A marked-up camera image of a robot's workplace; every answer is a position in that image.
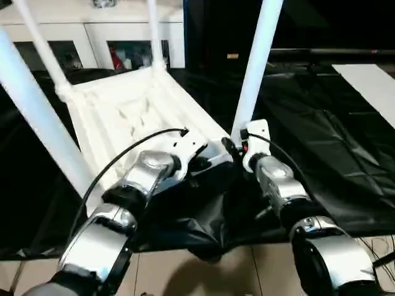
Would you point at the gold rectangular label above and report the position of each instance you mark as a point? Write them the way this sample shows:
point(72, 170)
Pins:
point(232, 56)

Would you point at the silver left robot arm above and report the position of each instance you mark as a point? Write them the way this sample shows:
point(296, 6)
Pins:
point(148, 169)

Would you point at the red bottle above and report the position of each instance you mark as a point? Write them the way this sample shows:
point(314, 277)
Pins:
point(115, 60)

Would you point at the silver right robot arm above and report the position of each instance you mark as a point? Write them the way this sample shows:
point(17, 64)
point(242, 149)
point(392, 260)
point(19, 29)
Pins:
point(277, 179)

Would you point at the black glossy mat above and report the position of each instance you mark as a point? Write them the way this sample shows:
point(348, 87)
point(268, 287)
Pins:
point(324, 148)

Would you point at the black metal stand bar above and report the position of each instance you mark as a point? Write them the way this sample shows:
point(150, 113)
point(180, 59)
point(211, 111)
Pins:
point(384, 260)

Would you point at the white plastic table top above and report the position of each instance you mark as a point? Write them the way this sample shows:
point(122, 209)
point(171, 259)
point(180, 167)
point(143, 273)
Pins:
point(108, 123)

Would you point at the flat white board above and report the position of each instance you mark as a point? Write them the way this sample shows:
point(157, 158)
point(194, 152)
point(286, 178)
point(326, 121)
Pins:
point(367, 89)

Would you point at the white glass-door cabinet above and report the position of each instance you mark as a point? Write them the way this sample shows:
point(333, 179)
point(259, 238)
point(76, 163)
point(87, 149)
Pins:
point(92, 34)

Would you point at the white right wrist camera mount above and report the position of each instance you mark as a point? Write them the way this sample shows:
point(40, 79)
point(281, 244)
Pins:
point(257, 132)

